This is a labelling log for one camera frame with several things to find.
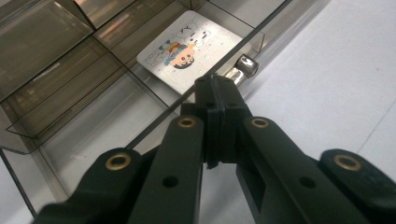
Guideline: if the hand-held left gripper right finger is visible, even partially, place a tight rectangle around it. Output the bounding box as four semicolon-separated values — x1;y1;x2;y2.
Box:
214;74;362;224

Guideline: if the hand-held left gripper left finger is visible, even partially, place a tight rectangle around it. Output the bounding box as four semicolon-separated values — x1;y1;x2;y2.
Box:
127;74;220;224

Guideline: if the white card with cartoon print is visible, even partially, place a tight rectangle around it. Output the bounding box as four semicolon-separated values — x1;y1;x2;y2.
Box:
135;9;244;95

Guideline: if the smoky drawer with chrome knob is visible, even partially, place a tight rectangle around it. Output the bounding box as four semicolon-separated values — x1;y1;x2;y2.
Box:
0;0;331;218

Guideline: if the white table mat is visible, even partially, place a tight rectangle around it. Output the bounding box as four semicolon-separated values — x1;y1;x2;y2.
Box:
0;0;396;224

